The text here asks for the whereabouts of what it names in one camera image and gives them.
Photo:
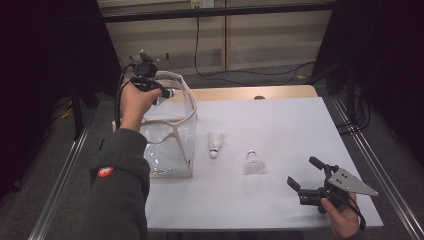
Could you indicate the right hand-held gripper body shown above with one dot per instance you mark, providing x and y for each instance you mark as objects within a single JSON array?
[{"x": 348, "y": 183}]

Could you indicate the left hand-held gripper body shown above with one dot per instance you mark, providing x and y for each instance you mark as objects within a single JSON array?
[{"x": 146, "y": 70}]

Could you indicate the clear plastic bag beige trim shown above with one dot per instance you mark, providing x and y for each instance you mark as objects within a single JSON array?
[{"x": 173, "y": 146}]

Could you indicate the person's left hand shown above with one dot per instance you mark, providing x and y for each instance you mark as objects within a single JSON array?
[{"x": 135, "y": 105}]

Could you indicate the person's right hand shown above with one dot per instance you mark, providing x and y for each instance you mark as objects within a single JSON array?
[{"x": 345, "y": 221}]

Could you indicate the white table mat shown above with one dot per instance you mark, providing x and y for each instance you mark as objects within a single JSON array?
[{"x": 283, "y": 133}]

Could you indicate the small black floor object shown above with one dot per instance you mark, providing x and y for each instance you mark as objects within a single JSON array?
[{"x": 101, "y": 144}]

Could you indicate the black metal stand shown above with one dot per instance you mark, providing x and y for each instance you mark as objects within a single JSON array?
[{"x": 77, "y": 113}]

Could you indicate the dark round table grommet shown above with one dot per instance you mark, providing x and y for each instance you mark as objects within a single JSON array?
[{"x": 259, "y": 97}]

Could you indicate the yellow floor object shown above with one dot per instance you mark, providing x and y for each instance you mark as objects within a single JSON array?
[{"x": 66, "y": 113}]

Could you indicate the black horizontal bar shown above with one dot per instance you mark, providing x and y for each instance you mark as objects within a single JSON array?
[{"x": 233, "y": 11}]

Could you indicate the black curtain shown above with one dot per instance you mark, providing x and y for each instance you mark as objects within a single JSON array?
[
  {"x": 383, "y": 50},
  {"x": 33, "y": 66}
]

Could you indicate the light wooden cabinet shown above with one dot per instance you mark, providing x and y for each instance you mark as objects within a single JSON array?
[{"x": 266, "y": 43}]

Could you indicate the metal floor rail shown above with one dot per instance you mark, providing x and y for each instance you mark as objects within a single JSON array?
[
  {"x": 60, "y": 186},
  {"x": 376, "y": 170}
]

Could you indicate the white wall outlet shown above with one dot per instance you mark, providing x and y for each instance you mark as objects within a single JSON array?
[{"x": 202, "y": 3}]

